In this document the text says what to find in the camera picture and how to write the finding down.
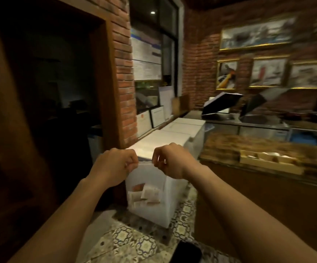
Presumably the person's left hand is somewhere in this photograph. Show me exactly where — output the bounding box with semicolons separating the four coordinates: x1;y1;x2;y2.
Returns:
91;148;139;187

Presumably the person's right hand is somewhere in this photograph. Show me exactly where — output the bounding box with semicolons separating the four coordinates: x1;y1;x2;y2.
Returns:
151;142;200;180

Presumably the clear plastic bag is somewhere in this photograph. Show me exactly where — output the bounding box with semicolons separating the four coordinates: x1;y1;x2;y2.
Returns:
125;161;167;217

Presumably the person's left forearm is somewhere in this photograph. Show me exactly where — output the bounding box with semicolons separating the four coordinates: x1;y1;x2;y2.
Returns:
7;176;101;263

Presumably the person's right forearm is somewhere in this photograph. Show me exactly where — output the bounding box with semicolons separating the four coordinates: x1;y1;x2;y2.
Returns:
184;164;317;263

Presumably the white sauce packet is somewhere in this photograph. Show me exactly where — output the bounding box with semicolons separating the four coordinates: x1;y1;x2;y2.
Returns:
141;184;162;201
127;191;144;209

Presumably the large white chest freezer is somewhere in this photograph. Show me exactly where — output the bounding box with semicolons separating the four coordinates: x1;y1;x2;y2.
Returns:
125;130;200;229

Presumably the white framed certificate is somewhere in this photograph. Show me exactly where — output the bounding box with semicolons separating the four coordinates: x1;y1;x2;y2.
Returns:
136;110;152;138

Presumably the small white chest freezer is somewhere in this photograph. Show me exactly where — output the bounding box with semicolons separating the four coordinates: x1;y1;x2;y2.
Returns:
161;117;206;160

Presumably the black framed certificate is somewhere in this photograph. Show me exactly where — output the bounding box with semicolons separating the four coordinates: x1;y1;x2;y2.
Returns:
150;106;165;129

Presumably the brown cardboard piece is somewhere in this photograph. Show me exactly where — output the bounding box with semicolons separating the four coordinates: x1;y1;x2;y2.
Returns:
172;94;190;116

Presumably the white board sheet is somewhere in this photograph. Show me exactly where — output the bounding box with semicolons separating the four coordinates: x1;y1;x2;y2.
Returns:
158;85;174;119

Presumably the black white register screen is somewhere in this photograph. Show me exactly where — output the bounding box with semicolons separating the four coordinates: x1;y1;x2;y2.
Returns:
202;92;243;116

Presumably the black shoe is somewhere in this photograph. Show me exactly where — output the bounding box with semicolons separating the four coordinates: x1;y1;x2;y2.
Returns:
169;240;203;263

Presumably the steel glass display counter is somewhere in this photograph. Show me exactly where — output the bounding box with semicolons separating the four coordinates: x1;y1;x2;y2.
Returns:
202;113;292;141

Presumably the white paper notice board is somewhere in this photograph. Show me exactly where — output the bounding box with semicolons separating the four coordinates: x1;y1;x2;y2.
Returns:
130;28;163;81

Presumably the small gold framed picture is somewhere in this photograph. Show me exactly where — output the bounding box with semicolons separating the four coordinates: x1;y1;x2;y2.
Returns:
215;58;240;91

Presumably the wooden counter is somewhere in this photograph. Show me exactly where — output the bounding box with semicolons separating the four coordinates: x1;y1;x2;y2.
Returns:
195;132;317;263

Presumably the wooden compartment tray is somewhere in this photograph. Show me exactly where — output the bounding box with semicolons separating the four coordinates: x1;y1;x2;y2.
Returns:
239;149;305;176

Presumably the black grey register screen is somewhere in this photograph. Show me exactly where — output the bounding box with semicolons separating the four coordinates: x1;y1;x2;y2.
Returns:
239;87;289;117

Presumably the gold framed picture red figure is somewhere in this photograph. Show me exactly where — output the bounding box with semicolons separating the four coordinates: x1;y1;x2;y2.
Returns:
248;55;290;88

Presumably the blue box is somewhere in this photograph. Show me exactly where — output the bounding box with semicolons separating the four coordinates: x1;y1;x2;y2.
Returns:
289;134;317;146

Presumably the wide gold framed picture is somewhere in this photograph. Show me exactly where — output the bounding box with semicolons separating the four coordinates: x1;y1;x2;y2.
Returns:
219;15;297;51

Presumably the gold framed grey picture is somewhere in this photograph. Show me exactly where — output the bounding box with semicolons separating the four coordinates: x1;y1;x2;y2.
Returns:
287;59;317;90

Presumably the wooden door frame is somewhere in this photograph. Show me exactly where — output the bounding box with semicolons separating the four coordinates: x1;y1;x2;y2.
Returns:
0;0;122;263

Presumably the black window frame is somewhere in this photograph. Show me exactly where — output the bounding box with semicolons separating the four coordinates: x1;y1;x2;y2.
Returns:
128;0;185;97

